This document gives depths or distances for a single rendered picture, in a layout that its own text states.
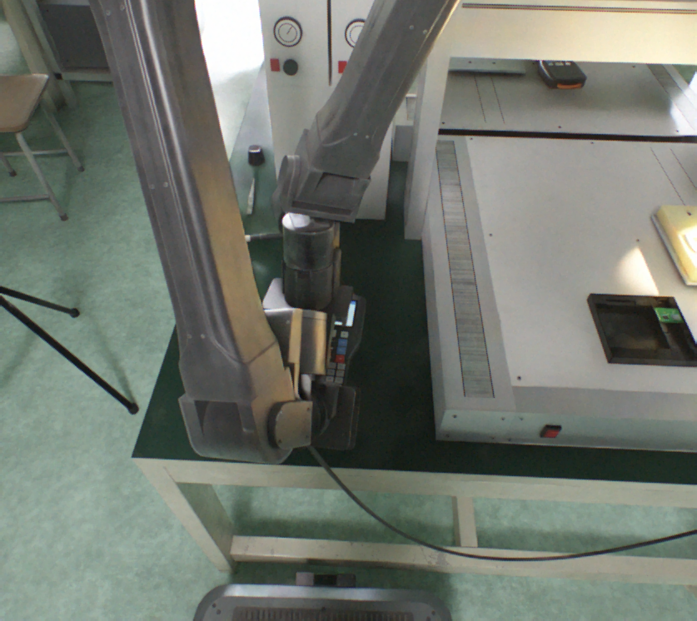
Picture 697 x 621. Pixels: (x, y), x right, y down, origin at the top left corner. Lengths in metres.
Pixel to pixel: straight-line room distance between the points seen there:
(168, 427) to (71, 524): 0.89
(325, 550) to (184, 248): 1.08
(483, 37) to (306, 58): 0.27
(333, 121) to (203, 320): 0.22
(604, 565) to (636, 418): 0.74
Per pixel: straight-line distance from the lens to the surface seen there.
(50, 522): 1.72
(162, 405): 0.87
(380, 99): 0.46
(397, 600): 1.24
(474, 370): 0.75
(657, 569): 1.54
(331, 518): 1.54
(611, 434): 0.83
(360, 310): 0.74
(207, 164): 0.37
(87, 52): 3.08
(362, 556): 1.36
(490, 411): 0.72
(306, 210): 0.54
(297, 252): 0.56
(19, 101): 2.34
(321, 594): 1.25
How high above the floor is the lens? 1.48
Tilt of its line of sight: 48 degrees down
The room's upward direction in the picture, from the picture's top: 1 degrees clockwise
